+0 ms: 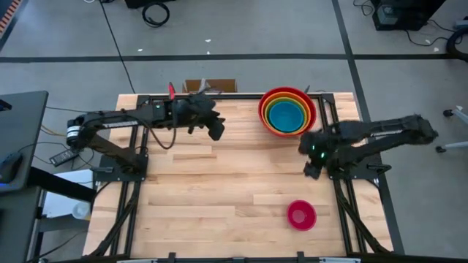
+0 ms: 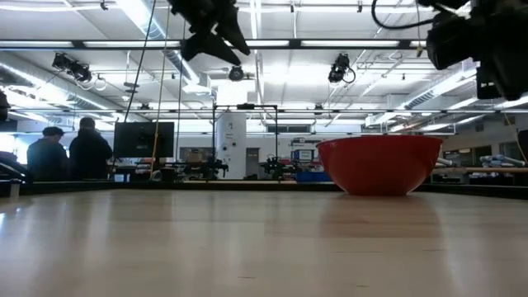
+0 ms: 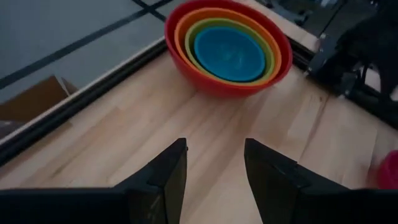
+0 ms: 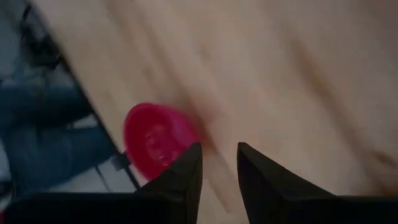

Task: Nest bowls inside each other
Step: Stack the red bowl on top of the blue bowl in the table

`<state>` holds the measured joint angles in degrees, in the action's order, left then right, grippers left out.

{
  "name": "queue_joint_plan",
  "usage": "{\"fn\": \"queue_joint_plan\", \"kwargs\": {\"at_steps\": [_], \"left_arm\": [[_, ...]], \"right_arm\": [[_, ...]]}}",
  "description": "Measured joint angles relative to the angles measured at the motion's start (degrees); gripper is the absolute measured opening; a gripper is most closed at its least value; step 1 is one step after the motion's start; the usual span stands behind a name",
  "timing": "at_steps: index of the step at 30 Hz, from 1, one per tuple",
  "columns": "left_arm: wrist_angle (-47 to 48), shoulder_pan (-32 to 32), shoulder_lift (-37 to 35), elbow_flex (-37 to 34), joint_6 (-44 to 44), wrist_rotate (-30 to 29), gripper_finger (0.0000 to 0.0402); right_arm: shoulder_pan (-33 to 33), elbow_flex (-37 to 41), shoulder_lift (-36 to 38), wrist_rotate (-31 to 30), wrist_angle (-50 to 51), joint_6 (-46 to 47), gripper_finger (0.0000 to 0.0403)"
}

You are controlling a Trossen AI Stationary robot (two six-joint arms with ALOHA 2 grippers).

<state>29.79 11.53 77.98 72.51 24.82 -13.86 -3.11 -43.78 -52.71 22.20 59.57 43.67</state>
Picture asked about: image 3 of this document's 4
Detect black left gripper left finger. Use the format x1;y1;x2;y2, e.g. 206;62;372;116
114;138;188;224

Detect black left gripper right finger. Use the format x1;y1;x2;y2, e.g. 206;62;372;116
244;138;349;224

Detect blue plastic bowl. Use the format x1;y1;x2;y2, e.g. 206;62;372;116
193;26;266;83

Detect green plastic bowl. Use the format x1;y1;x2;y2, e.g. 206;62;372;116
184;17;276;82

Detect orange plastic bowl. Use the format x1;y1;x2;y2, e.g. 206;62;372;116
174;7;282;87

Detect red plastic bowl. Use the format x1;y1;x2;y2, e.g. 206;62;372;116
164;0;294;99

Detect pink plastic object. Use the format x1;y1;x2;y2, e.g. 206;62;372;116
377;149;398;190

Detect brown cardboard box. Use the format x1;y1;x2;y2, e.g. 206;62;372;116
0;74;78;123

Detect black table frame rail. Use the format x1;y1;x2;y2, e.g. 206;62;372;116
285;36;398;130
0;39;169;166

